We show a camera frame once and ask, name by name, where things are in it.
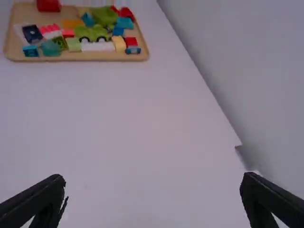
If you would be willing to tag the white toy brick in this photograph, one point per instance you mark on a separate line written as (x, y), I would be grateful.
(97, 46)

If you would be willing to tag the pale yellow toy brick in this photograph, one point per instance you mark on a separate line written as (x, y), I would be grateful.
(118, 44)

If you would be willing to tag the navy toy brick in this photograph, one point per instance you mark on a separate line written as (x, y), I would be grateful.
(32, 33)

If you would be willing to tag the orange toy brick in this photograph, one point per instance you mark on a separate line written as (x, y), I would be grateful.
(72, 23)

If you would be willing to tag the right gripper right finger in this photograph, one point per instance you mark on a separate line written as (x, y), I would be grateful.
(268, 202)

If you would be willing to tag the pale green toy brick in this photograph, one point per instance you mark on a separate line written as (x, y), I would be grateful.
(73, 44)

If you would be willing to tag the green toy car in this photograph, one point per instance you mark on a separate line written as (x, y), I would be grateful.
(91, 33)

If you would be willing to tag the pink toy brick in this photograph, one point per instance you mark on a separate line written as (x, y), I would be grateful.
(50, 30)

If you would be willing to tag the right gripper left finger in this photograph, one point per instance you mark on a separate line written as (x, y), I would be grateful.
(31, 204)

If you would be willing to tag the tan tray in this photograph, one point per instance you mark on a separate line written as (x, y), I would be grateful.
(76, 57)

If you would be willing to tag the teal toy brick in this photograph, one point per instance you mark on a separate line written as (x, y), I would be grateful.
(88, 20)
(51, 48)
(125, 23)

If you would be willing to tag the red and blue toy brick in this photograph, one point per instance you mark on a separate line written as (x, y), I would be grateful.
(132, 44)

